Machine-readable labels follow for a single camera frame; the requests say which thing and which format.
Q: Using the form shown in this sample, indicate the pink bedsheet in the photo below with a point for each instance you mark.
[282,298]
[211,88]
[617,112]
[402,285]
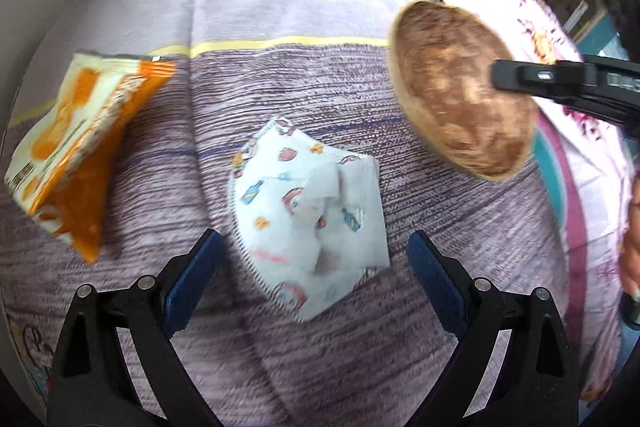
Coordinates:
[575,227]

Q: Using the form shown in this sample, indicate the blue cabinet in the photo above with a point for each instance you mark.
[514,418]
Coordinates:
[610,34]

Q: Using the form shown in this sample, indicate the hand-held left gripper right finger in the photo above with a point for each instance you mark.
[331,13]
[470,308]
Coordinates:
[435,282]

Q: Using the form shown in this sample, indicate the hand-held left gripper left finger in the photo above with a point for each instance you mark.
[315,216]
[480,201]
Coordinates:
[195,282]

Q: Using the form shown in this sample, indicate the printed white face mask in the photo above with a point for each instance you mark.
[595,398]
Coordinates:
[290,227]

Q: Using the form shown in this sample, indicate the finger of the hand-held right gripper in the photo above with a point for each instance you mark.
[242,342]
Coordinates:
[560,79]

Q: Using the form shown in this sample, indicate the brown wooden bowl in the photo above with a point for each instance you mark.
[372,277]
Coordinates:
[450,82]

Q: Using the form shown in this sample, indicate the orange snack packet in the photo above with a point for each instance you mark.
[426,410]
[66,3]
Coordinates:
[75,147]

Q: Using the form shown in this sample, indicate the person's right hand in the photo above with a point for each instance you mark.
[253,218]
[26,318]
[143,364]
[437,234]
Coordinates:
[631,237]

